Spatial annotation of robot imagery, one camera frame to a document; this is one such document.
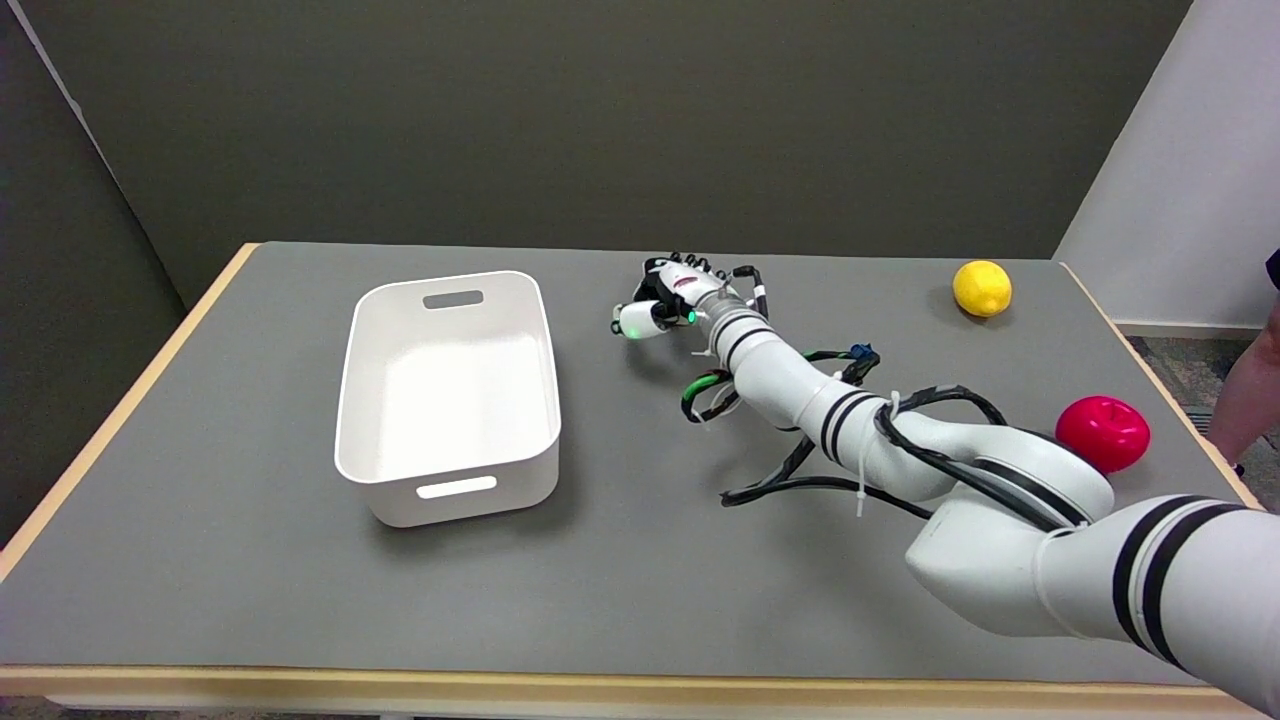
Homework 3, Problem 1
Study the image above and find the yellow lemon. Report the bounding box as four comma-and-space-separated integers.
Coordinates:
952, 259, 1013, 318

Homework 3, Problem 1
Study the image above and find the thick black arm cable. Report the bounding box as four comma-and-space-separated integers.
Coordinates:
719, 385, 1093, 531

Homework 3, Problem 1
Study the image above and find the black wrist cable white band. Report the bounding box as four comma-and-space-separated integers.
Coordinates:
730, 264, 770, 320

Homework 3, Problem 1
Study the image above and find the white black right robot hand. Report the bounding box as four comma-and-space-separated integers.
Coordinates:
611, 252, 747, 344

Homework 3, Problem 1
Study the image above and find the red toy apple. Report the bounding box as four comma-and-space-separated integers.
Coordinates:
1055, 395, 1151, 475

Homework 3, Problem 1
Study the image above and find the green black cable loop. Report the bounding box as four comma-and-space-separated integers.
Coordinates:
680, 343, 882, 427

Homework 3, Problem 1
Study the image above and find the white plastic storage bin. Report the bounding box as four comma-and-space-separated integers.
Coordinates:
333, 270, 562, 529

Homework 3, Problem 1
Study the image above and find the person in dark clothes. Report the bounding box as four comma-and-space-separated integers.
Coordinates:
1204, 248, 1280, 479

